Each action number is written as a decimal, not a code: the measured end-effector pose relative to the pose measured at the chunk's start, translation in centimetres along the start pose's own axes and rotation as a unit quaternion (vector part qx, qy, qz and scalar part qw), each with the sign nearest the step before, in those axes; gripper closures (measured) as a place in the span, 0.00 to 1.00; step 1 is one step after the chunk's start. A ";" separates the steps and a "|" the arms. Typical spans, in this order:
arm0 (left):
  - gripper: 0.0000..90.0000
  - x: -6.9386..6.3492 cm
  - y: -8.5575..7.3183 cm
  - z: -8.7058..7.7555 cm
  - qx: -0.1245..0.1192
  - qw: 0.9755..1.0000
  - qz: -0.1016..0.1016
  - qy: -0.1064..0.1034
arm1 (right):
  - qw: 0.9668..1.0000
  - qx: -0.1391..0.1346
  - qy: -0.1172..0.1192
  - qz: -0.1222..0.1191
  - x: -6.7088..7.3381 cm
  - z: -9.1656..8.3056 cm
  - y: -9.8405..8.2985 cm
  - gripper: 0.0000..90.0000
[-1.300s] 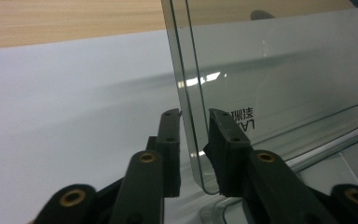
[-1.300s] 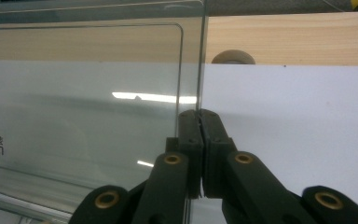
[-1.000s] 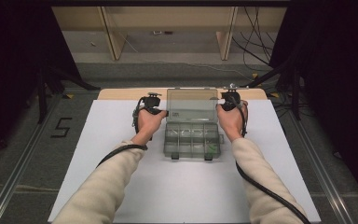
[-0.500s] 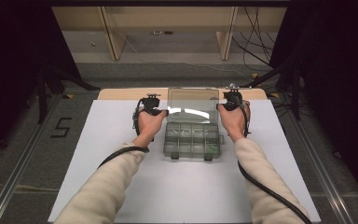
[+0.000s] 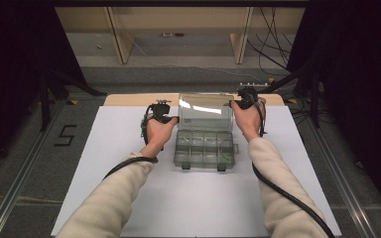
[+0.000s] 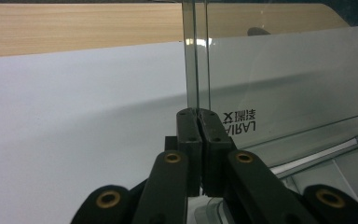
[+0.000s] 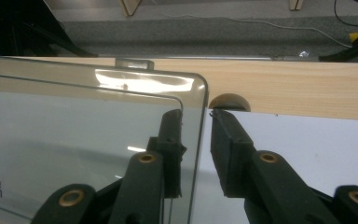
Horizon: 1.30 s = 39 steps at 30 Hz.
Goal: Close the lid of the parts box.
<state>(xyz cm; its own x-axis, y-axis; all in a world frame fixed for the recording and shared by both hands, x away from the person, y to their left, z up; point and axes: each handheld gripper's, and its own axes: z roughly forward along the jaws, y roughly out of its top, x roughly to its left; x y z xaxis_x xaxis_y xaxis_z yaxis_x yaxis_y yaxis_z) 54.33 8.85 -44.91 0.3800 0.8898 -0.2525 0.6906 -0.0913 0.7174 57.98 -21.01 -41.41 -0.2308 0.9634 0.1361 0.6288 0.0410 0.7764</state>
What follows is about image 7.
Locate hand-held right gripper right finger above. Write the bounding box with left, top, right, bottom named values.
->
left=209, top=108, right=258, bottom=199

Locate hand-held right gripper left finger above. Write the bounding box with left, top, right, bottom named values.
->
left=146, top=108, right=188, bottom=200

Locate grey transparent compartment box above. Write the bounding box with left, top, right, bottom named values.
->
left=0, top=56, right=210, bottom=224

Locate brown round wooden disc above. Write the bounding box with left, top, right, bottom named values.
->
left=208, top=92, right=252, bottom=112

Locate white table sheet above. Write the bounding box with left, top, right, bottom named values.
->
left=192, top=106, right=358, bottom=224

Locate black metal stand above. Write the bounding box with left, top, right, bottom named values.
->
left=318, top=35, right=358, bottom=63
left=12, top=17, right=99, bottom=59

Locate black curtain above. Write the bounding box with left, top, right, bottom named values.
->
left=0, top=0, right=63, bottom=58

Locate white floor cable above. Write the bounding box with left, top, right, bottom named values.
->
left=150, top=0, right=353, bottom=49

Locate black cable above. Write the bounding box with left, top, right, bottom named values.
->
left=333, top=0, right=358, bottom=29

